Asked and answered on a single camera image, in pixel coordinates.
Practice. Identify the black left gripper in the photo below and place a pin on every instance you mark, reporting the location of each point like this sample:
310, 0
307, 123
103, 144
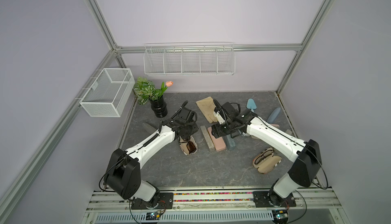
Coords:
195, 128

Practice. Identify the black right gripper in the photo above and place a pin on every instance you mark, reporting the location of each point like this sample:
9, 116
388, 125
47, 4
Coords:
216, 131

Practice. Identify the green glasses case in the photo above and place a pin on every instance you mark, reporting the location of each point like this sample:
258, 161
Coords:
208, 139

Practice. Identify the pink glasses case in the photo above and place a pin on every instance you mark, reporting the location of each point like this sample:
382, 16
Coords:
218, 143

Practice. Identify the beige case brown sunglasses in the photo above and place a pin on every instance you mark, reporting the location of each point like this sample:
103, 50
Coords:
182, 145

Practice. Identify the teal grey case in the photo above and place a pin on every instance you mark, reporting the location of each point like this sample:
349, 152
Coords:
230, 143

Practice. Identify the blue brown glasses case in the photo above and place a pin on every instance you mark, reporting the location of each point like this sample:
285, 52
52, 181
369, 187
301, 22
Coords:
273, 116

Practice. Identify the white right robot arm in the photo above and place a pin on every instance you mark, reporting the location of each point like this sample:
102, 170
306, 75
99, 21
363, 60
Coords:
305, 155

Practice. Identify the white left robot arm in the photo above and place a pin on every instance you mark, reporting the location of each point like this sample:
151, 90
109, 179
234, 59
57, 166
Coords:
123, 174

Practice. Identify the beige case black glasses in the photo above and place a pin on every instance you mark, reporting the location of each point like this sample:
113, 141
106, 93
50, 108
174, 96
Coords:
266, 161

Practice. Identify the brown tortoise sunglasses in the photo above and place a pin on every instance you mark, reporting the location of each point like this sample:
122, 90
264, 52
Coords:
191, 147

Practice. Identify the beige fabric glove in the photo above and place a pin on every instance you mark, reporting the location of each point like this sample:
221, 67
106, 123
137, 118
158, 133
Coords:
207, 107

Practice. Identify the black glossy vase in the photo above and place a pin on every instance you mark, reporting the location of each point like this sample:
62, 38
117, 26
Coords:
159, 107

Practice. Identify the teal small trowel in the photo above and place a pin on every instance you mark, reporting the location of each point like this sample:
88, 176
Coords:
251, 105

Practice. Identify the pink tulip flower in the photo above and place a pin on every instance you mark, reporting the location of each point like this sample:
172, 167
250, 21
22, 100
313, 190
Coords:
169, 83

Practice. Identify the green artificial plant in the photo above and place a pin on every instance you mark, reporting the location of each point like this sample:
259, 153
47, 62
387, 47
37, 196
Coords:
145, 90

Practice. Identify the aluminium mounting rail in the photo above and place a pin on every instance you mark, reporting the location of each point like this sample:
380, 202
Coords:
209, 198

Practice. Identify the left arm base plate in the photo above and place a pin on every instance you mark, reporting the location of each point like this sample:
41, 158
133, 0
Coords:
164, 200

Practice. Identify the long white wire shelf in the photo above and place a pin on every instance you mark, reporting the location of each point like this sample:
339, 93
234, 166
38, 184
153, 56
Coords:
197, 58

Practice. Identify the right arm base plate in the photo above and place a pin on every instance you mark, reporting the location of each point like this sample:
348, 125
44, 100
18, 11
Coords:
265, 199

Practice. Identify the white wire basket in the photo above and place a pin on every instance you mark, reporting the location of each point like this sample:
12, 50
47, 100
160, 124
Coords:
108, 94

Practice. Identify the white vented cable duct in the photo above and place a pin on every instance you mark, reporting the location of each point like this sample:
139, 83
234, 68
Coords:
171, 217

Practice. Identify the aluminium frame post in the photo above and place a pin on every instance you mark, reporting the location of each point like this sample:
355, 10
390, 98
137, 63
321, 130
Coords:
105, 30

